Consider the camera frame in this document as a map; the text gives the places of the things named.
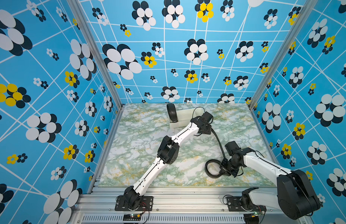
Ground long black leather belt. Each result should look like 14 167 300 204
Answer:
166 103 178 123

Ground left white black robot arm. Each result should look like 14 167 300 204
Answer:
123 112 214 210

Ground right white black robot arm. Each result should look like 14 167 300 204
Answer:
220 141 321 220

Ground white compartment storage tray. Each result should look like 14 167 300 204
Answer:
168 107 205 128

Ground right circuit board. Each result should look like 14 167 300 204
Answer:
244 213 260 224

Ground circuit board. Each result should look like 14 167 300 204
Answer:
123 213 142 222
244 213 260 224

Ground left circuit board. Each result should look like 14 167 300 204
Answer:
123 213 142 222

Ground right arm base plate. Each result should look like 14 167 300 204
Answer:
223 195 267 214

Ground aluminium front frame rail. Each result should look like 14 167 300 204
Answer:
70 186 313 224

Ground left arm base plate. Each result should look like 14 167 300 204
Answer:
114 195 154 211

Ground right aluminium corner post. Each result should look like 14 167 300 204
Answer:
249 0 318 112

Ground aluminium corner post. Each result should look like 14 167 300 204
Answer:
67 0 123 111
249 0 318 112

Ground left aluminium corner post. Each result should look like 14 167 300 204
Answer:
67 0 123 111

